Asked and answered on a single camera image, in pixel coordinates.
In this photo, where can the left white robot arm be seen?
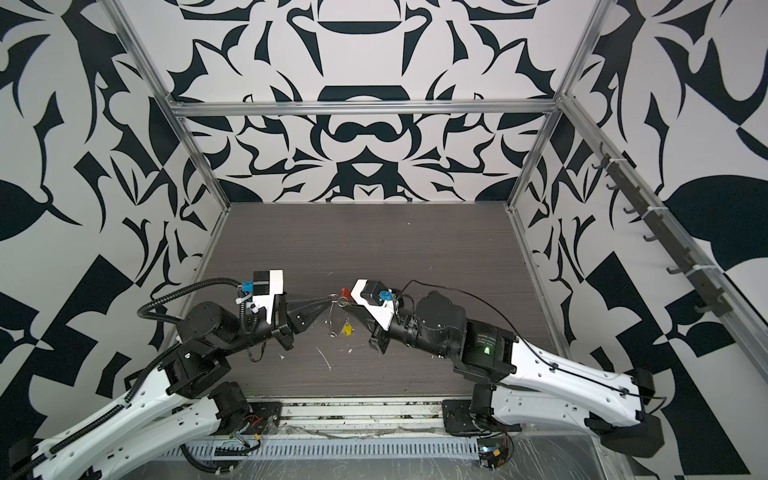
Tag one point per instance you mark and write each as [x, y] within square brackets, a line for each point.
[178, 397]

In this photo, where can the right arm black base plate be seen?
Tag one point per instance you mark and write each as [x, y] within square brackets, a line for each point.
[465, 418]

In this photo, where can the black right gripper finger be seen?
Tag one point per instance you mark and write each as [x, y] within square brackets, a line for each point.
[349, 300]
[365, 318]

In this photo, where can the right aluminium corner post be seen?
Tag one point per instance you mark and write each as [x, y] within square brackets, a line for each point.
[584, 48]

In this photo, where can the aluminium corner post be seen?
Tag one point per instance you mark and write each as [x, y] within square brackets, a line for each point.
[584, 48]
[129, 38]

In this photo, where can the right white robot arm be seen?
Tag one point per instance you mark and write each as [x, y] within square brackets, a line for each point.
[515, 382]

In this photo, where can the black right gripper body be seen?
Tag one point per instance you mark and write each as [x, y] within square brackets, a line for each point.
[384, 339]

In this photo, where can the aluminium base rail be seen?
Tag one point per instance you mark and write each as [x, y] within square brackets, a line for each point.
[362, 416]

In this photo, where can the white slotted cable duct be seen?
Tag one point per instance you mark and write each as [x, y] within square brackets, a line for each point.
[273, 449]

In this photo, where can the green lit circuit board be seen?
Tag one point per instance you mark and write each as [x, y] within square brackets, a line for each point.
[494, 452]

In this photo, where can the aluminium horizontal frame bar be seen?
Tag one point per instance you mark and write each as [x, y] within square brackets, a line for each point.
[188, 110]

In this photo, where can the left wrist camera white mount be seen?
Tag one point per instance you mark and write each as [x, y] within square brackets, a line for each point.
[258, 297]

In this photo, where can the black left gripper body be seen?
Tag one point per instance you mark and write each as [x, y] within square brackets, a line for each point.
[279, 333]

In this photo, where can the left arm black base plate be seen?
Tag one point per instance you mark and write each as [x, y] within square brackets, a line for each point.
[264, 417]

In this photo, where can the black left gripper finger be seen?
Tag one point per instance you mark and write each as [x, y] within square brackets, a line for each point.
[315, 306]
[303, 322]

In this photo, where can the grey wall hook rack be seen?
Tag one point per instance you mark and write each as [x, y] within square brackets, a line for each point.
[666, 230]

